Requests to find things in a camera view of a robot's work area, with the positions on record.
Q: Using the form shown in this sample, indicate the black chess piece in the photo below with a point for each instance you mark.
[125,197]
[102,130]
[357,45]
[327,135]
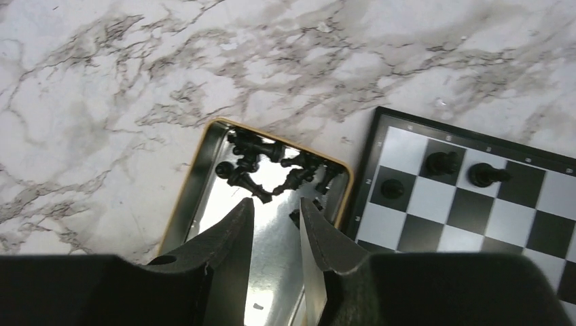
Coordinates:
[442,163]
[484,175]

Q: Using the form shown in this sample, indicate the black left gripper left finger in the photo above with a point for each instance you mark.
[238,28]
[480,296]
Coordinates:
[202,282]

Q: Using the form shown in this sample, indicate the black chess pawn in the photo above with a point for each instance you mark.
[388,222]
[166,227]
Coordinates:
[392,189]

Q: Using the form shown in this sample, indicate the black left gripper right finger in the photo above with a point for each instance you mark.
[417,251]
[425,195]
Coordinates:
[344,284]

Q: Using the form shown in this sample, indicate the pile of black chess pieces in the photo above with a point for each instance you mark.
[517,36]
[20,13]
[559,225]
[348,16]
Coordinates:
[265,169]

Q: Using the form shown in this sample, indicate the black and white chessboard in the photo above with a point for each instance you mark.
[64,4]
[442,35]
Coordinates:
[532,214]

